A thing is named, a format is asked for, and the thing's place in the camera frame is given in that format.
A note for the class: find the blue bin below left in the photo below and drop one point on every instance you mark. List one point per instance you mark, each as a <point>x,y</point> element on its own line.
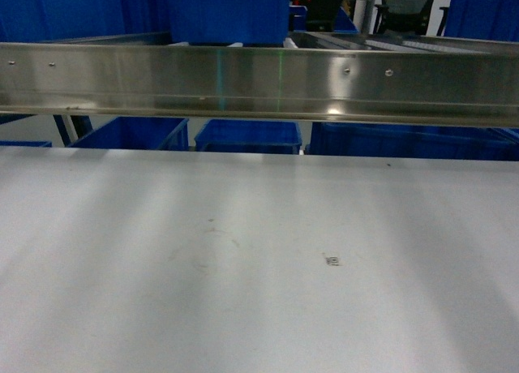
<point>134,133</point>

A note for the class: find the blue bin below right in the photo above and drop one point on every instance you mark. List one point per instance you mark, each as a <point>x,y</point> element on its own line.
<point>408,141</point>

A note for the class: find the blue bin below centre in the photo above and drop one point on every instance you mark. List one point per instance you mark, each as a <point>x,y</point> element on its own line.
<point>247,136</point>

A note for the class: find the blue bin top right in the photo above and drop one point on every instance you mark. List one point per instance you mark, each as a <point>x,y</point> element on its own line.
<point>492,20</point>

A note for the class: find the small printed label sticker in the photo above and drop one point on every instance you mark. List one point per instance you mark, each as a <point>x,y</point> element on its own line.
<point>333,261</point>

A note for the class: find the black office chair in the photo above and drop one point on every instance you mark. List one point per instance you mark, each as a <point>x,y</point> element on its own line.
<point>403,16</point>

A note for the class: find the blue bin below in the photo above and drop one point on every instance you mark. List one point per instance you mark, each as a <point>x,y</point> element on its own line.
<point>134,133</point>
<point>247,136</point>
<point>408,141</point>

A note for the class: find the stainless steel shelf rail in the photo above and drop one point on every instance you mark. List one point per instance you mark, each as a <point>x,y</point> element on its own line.
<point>314,76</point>

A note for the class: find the blue bin on upper shelf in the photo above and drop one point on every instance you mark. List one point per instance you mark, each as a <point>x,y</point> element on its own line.
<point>251,22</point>

